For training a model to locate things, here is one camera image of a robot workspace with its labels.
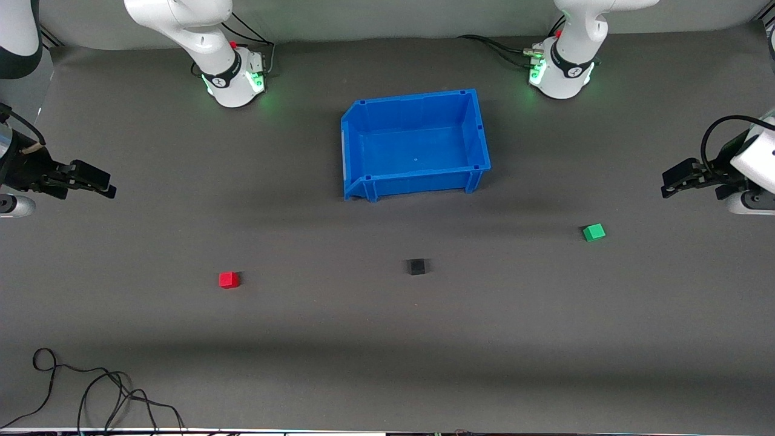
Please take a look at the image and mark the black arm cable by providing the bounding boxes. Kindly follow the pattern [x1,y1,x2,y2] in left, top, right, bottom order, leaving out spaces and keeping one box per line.
[701,115,775,183]
[0,103,47,150]

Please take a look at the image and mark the loose thin black cable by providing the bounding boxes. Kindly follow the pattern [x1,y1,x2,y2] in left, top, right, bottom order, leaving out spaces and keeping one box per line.
[0,348,185,434]

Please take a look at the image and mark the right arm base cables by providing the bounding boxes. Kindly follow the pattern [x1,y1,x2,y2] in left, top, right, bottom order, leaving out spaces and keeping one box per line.
[191,12,277,78]

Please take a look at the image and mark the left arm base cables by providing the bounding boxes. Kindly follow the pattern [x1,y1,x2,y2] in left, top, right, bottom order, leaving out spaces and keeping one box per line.
[457,24,567,68]

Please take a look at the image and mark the blue plastic storage bin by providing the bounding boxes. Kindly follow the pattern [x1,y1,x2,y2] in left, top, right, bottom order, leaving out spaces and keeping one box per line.
[340,88,492,203]

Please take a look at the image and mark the dark grey table cloth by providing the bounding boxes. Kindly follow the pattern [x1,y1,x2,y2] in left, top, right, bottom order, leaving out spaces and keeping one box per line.
[0,21,775,432]

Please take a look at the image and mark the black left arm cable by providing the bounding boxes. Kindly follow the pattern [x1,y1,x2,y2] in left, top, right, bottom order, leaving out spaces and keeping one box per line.
[701,115,775,183]

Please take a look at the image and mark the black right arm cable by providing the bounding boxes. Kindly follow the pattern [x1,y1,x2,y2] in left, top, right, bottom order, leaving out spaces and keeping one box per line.
[0,103,47,150]

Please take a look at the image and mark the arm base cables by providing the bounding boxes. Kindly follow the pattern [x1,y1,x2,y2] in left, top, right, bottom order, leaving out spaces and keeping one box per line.
[191,12,277,78]
[457,24,567,68]

